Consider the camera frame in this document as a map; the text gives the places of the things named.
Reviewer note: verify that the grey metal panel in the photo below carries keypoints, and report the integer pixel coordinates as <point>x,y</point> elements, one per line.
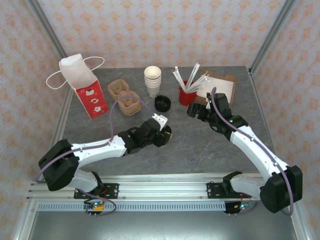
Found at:
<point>162,227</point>

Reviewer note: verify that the stack of black cup lids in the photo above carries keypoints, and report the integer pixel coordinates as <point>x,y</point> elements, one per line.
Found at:
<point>162,103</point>

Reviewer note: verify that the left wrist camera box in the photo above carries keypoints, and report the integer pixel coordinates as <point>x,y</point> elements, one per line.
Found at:
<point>161,121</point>

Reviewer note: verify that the printed straw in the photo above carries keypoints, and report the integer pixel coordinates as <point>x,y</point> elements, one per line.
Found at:
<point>194,75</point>

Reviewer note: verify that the red straw holder cup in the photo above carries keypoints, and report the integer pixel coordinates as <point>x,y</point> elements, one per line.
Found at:
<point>186,98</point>

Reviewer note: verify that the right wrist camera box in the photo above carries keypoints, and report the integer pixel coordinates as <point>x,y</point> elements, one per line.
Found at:
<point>208,98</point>

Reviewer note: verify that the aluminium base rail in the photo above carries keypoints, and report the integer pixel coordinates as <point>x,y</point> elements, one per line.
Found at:
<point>162,187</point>

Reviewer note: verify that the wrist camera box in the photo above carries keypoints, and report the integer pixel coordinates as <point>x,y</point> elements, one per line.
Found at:
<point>161,121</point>
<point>208,98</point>

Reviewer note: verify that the brown cardboard tray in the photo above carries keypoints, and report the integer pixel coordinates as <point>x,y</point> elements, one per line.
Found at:
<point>234,87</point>

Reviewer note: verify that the stack of white napkins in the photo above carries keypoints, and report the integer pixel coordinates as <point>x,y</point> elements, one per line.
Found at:
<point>220,86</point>

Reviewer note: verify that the aluminium frame post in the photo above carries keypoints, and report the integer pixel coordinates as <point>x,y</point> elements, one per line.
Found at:
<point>270,37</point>
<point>50,32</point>

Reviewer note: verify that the paper cup with black lid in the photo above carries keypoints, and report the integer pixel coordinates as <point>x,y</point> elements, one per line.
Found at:
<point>171,136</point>

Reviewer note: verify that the stack of pulp cup carriers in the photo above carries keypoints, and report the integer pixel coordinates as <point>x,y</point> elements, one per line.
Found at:
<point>130,107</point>

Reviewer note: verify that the stack of white paper cups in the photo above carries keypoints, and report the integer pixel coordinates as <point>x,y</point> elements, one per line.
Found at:
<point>152,85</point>

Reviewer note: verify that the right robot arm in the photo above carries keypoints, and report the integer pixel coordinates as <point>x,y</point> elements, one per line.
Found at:
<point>255,150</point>

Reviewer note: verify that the small controller board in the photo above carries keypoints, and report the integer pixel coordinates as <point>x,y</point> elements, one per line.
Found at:
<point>240,206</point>
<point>96,206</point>

